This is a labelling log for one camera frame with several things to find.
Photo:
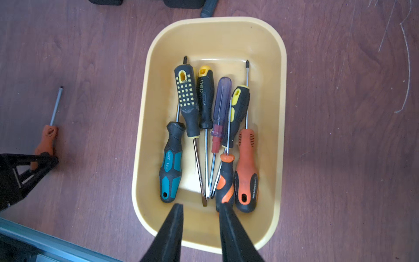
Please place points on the orange black screwdriver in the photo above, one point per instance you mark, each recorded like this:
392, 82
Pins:
50, 131
225, 189

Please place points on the blue clear handle screwdriver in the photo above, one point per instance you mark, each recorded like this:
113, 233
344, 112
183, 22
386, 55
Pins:
220, 114

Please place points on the aluminium front rail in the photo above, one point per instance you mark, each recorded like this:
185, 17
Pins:
23, 244

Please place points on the yellow storage box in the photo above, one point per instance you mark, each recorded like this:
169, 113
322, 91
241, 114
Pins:
245, 49

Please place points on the black yellow slim screwdriver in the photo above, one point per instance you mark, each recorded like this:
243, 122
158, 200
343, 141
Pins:
240, 103

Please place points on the black yellow dotted screwdriver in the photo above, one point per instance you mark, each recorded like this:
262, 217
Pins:
187, 94

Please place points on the green hose nozzle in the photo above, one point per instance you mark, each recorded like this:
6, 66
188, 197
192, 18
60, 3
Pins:
208, 8

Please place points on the green black screwdriver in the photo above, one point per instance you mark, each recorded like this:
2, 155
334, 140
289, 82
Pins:
170, 172

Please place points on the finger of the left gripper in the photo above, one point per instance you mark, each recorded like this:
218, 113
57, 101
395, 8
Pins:
21, 173

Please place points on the black yellow cap screwdriver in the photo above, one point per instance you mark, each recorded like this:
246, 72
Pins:
206, 92

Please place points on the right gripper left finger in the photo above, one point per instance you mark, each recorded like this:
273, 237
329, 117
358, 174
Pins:
166, 247

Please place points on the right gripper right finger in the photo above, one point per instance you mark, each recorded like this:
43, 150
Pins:
236, 244

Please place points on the orange screwdriver long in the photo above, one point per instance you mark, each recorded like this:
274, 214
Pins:
246, 175

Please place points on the black plastic tool case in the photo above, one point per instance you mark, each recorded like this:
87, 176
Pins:
179, 4

